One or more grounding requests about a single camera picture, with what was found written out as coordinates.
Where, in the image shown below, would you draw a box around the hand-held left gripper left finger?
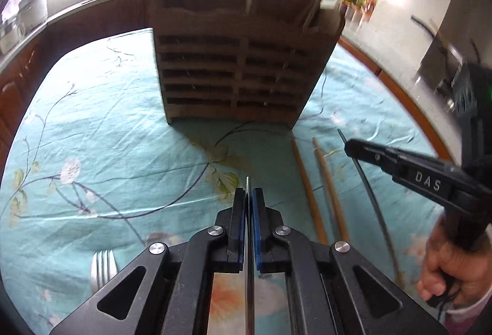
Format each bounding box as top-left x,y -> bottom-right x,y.
50,188 -> 247,335

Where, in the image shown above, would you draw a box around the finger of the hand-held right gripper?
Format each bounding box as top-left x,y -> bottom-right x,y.
344,138 -> 401,182

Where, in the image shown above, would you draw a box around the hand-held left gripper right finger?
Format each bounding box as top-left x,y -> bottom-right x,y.
251,188 -> 449,335

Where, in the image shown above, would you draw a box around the brown wooden utensil holder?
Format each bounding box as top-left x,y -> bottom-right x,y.
148,0 -> 347,127

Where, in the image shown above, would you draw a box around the person's right forearm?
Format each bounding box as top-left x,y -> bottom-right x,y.
446,294 -> 492,335

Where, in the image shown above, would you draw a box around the person's right hand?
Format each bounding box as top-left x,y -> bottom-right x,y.
417,217 -> 492,311

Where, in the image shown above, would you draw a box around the gas stove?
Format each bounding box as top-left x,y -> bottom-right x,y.
413,62 -> 481,116

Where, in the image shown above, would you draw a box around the black wok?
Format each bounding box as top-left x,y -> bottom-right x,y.
411,14 -> 467,68

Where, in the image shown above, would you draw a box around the silver fork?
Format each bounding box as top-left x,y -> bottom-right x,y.
89,249 -> 118,292

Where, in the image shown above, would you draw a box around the teal floral tablecloth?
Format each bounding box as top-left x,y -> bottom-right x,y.
0,27 -> 459,335

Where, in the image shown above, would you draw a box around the wooden lower cabinets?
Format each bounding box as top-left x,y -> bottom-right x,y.
0,0 -> 154,151

